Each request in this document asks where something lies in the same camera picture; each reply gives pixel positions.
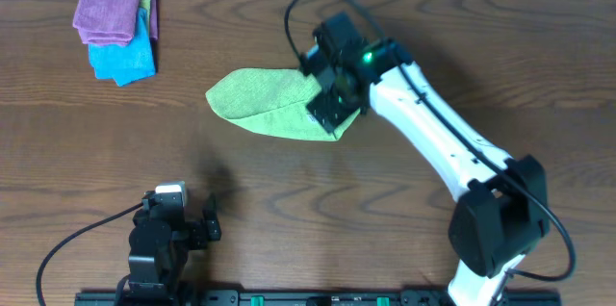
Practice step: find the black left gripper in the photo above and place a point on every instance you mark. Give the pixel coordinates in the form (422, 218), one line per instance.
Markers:
(200, 234)

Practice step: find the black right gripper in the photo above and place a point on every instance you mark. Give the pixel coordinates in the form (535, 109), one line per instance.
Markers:
(328, 108)

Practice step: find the light green microfiber cloth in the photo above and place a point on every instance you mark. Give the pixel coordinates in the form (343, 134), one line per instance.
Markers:
(271, 102)

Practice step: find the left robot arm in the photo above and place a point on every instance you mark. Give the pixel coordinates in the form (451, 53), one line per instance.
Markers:
(160, 245)

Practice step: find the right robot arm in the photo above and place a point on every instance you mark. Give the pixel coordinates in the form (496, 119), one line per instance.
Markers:
(494, 225)

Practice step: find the blue folded cloth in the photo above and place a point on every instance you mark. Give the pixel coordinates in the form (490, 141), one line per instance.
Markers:
(125, 64)

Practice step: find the purple folded cloth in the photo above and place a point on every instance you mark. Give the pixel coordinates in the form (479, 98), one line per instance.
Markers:
(106, 22)

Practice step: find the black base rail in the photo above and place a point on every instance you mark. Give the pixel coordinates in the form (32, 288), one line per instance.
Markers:
(234, 298)

